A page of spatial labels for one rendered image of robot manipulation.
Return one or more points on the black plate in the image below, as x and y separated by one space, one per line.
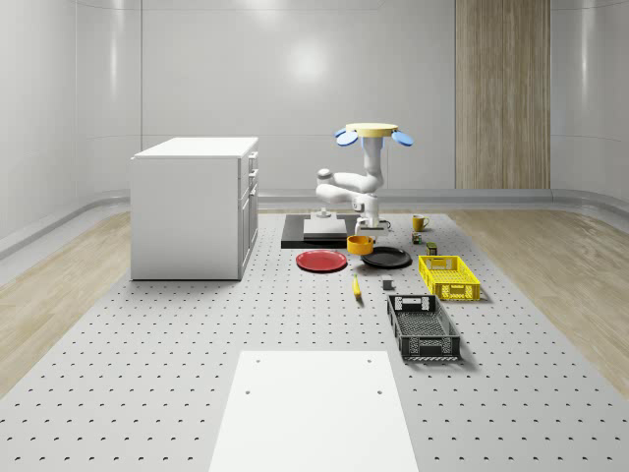
386 258

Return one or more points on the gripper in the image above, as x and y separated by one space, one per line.
369 226

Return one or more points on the banana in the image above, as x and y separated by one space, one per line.
357 287

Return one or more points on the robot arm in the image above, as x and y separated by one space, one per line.
371 162

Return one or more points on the red plate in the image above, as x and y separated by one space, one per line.
322 261

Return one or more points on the black stove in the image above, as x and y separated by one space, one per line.
295 231

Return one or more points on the white cabinet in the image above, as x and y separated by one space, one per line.
187 216

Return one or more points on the yellow basket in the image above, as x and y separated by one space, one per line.
449 290

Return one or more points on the puzzle cube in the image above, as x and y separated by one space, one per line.
417 239

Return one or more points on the dark grey basket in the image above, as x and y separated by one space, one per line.
430 344

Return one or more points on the grey cube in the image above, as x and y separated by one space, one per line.
388 284

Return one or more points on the green can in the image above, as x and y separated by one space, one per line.
431 248

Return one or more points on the yellow mug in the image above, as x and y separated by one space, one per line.
418 223

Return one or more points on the white board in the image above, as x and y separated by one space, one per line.
314 418

